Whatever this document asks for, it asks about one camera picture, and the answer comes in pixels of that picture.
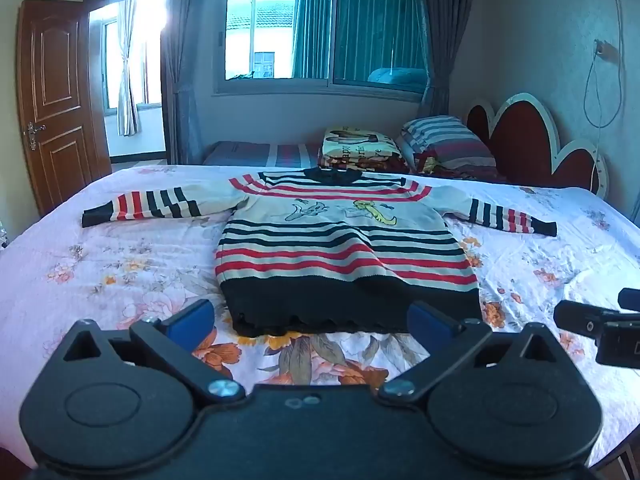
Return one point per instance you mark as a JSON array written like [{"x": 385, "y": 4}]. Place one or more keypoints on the grey curtain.
[
  {"x": 442, "y": 35},
  {"x": 182, "y": 60}
]

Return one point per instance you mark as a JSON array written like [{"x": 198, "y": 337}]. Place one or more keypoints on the white sheer curtain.
[{"x": 127, "y": 65}]

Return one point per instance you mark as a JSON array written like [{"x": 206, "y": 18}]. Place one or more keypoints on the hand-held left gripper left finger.
[{"x": 192, "y": 322}]

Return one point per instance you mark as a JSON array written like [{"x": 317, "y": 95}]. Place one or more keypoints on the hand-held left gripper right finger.
[{"x": 427, "y": 325}]

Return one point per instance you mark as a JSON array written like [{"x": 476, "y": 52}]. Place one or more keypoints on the wall socket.
[{"x": 606, "y": 50}]

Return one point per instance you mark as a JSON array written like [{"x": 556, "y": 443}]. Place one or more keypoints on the teal bundled cloth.
[{"x": 397, "y": 79}]

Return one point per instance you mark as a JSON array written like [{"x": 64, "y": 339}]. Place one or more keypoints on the bed with floral sheet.
[{"x": 125, "y": 260}]

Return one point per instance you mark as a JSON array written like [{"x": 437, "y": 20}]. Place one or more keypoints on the red and white headboard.
[{"x": 530, "y": 145}]

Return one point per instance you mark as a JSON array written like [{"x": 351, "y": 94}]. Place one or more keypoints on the sliding glass window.
[{"x": 320, "y": 25}]

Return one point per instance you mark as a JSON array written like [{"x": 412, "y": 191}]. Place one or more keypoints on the brown wooden door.
[{"x": 55, "y": 105}]

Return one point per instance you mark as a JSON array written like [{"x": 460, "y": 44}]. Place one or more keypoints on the small bed with striped cover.
[{"x": 250, "y": 154}]

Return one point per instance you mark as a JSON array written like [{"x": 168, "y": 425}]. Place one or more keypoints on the striped knit sweater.
[{"x": 345, "y": 255}]

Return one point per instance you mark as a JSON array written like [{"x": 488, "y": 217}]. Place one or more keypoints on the striped pillow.
[{"x": 442, "y": 137}]

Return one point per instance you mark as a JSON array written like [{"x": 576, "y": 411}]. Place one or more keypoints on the red patterned pillow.
[{"x": 460, "y": 170}]

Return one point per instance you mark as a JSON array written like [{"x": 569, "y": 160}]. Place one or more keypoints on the teal curtain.
[{"x": 360, "y": 25}]

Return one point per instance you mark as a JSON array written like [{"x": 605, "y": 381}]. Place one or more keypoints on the folded printed blanket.
[{"x": 357, "y": 147}]

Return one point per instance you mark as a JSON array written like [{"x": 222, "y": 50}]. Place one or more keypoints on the balcony window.
[{"x": 150, "y": 60}]

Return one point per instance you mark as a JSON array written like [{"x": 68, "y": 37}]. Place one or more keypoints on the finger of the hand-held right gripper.
[
  {"x": 630, "y": 299},
  {"x": 575, "y": 317}
]

